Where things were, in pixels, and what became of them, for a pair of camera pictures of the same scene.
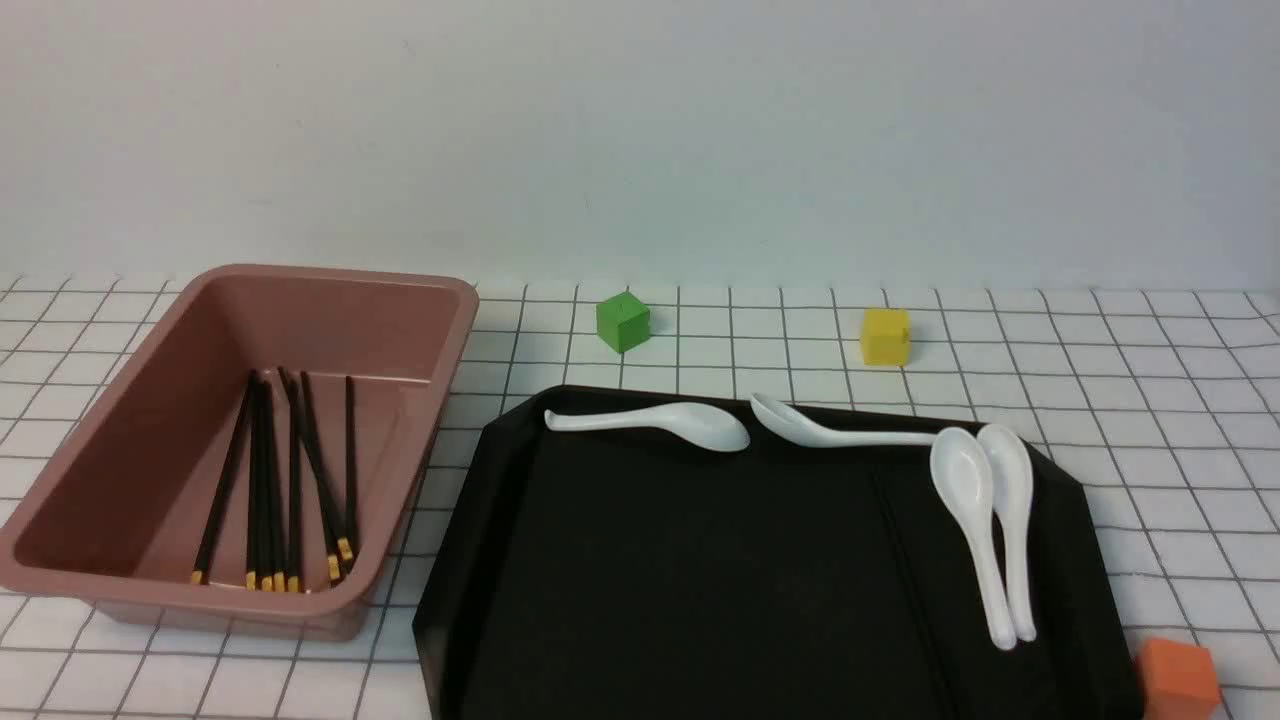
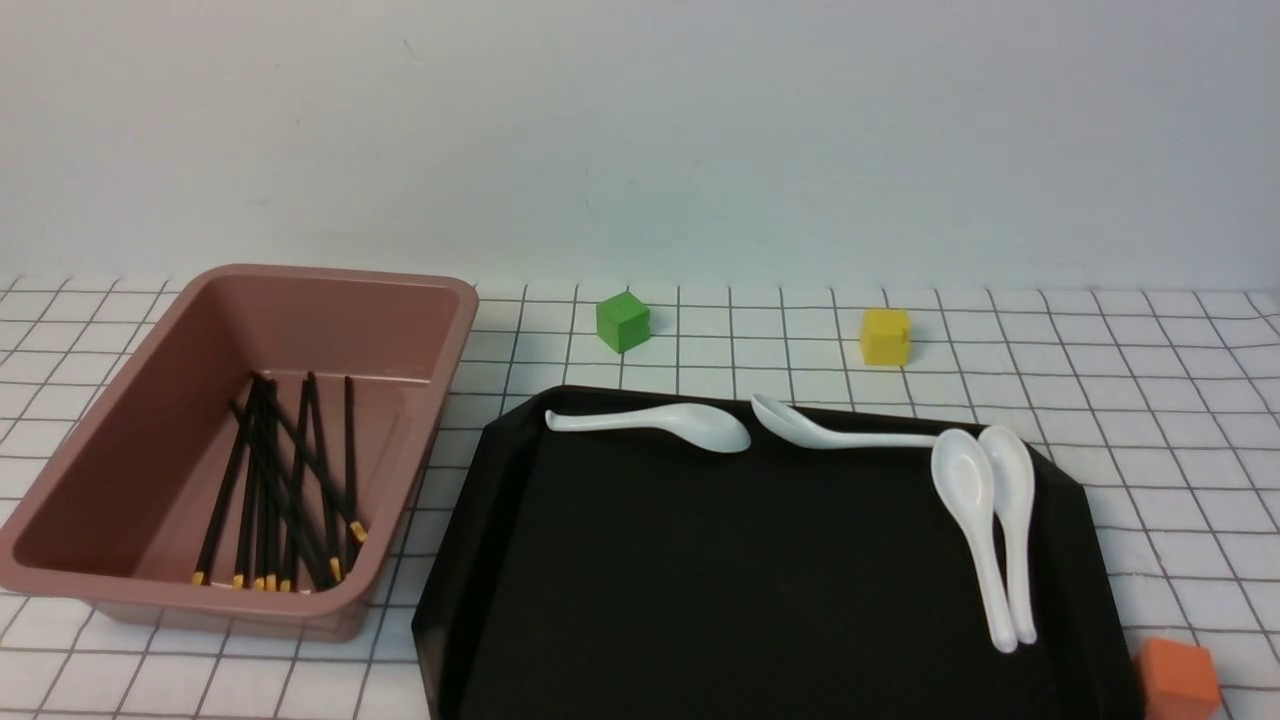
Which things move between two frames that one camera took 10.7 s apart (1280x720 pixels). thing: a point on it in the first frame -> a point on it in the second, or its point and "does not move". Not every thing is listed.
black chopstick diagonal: x=333 y=555 -> x=323 y=552
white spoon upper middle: x=786 y=428 does not move
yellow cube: x=887 y=337 does not move
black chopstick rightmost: x=347 y=540 does not move
